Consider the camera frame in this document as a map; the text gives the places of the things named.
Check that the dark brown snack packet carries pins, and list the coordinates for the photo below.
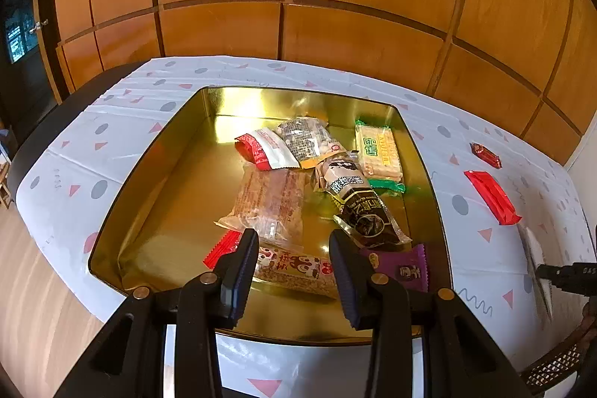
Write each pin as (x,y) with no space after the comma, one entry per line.
(368,218)

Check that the gold metal tin tray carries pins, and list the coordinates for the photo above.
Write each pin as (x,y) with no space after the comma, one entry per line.
(163,216)

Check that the green-edged cracker packet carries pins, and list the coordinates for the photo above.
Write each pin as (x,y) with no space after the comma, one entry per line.
(378,153)

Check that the purple snack packet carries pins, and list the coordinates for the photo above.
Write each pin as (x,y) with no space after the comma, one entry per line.
(401,270)

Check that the red and white snack packet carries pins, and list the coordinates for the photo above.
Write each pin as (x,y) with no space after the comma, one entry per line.
(268,151)

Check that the bright red snack packet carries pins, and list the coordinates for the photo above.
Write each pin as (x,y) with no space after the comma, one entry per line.
(492,196)

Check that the orange-edged clear snack packet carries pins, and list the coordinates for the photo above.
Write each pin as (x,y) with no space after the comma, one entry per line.
(303,141)

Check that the red white cartoon snack bar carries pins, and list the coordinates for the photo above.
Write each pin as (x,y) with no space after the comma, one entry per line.
(289,270)

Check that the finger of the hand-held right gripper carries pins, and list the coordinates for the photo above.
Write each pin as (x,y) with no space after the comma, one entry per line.
(559,273)

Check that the clear packet of brown cake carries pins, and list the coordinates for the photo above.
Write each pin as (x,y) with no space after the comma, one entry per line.
(270,204)

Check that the white patterned tablecloth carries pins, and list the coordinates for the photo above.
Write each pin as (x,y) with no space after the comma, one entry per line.
(466,249)

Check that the dark door with window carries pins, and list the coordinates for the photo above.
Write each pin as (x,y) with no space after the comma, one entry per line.
(23,76)

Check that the wicker chair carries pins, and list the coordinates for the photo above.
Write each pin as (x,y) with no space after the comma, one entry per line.
(555,367)

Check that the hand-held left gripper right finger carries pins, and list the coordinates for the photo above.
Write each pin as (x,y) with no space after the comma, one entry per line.
(343,272)

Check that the wooden stool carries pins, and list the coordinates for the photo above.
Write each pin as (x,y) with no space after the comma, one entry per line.
(3,188)

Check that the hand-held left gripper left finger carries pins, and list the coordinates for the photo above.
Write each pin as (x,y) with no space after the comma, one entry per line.
(242,272)

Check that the tan packet with black print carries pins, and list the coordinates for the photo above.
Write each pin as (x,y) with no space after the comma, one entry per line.
(343,176)

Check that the small dark red candy packet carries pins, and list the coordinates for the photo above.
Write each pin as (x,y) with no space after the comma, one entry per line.
(485,154)

